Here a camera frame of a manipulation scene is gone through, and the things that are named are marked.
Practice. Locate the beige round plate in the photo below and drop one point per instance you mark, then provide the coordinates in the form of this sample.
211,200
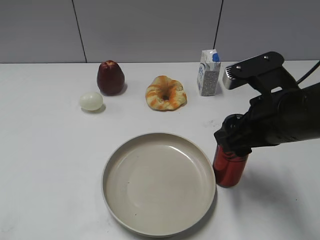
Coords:
158,184

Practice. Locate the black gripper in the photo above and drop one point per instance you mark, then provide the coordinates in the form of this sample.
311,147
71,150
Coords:
293,117

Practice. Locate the red cola can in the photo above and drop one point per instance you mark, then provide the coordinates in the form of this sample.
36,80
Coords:
228,165

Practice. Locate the dark red wax apple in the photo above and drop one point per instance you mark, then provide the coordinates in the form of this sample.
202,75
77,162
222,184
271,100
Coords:
110,78

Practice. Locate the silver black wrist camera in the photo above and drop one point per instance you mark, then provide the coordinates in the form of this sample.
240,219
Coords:
263,72

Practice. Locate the small white milk carton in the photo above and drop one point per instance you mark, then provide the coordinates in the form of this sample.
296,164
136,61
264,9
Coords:
208,73

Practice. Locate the white egg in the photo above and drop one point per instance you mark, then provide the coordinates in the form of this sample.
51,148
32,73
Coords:
91,101

